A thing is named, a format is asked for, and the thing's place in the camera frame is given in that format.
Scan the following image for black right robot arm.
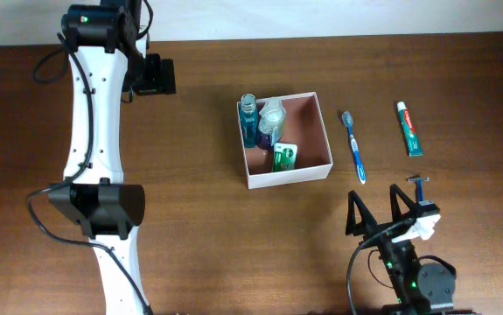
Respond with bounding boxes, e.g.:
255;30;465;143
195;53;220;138
346;184;457;314

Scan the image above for blue white toothbrush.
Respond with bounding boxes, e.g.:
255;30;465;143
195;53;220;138
342;111;367;185

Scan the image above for clear purple sanitizer bottle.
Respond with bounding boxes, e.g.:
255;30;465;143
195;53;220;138
257;99;287;150

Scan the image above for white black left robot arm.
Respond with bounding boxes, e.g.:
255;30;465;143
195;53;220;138
45;1;176;314

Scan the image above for green white soap packet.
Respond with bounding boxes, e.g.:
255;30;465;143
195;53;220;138
272;143;298;172

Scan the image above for teal mouthwash bottle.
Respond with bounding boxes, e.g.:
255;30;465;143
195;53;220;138
238;94;258;148

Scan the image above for green red toothpaste tube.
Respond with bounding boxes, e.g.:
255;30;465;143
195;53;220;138
397;101;423;157

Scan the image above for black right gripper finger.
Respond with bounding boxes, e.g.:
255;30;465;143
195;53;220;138
388;183;421;220
346;190;378;236

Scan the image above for white cardboard box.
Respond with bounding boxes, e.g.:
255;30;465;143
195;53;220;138
242;92;333;189

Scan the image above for blue disposable razor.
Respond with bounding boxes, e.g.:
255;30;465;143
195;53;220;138
407;176;430;203

